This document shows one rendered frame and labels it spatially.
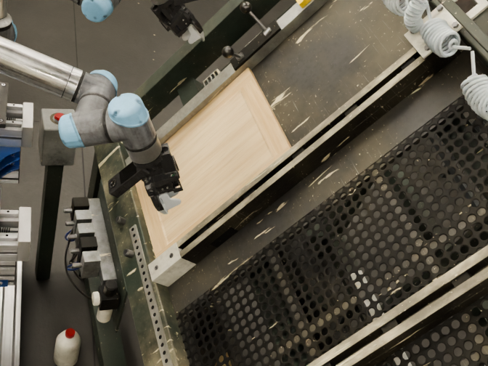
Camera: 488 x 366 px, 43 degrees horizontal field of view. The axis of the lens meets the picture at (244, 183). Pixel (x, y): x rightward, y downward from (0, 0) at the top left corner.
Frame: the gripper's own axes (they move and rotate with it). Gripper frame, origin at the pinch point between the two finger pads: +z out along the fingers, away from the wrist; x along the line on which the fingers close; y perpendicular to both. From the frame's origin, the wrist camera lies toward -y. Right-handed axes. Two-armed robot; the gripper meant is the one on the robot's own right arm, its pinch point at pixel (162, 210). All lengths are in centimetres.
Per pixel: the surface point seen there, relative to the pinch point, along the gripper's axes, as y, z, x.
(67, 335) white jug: -62, 93, 34
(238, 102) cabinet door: 27, 17, 51
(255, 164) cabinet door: 26.4, 19.7, 24.8
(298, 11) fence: 53, -2, 63
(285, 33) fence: 48, 4, 62
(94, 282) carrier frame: -53, 101, 61
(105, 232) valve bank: -30, 49, 42
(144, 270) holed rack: -15.9, 39.9, 13.9
